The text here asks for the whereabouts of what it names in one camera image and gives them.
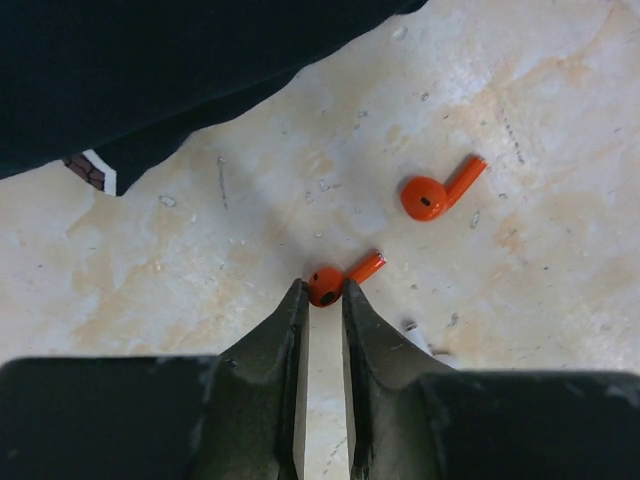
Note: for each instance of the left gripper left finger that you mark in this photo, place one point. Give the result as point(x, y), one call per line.
point(239, 414)

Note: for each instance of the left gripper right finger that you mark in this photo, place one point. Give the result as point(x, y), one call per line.
point(410, 416)

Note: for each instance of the orange earbud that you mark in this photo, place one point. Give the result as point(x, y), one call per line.
point(425, 199)
point(326, 284)

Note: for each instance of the white earbud lower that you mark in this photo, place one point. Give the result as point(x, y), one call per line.
point(412, 332)

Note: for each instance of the dark navy folded cloth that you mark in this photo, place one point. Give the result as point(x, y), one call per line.
point(113, 88)

